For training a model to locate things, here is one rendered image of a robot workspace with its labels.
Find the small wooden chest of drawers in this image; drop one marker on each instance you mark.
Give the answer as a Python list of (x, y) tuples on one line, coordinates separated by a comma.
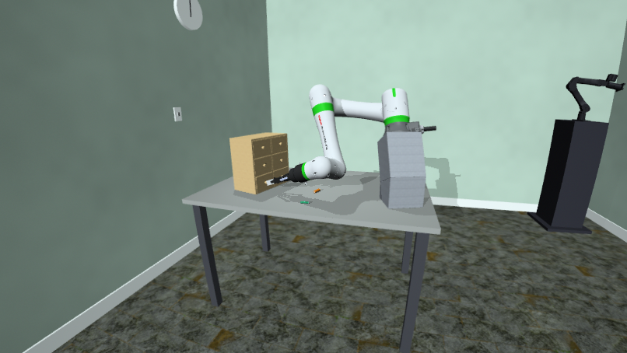
[(243, 162)]

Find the brown wooden drawer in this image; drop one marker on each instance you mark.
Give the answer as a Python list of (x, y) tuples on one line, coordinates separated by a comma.
[(278, 144), (262, 165), (279, 173), (261, 147), (279, 160), (261, 183)]

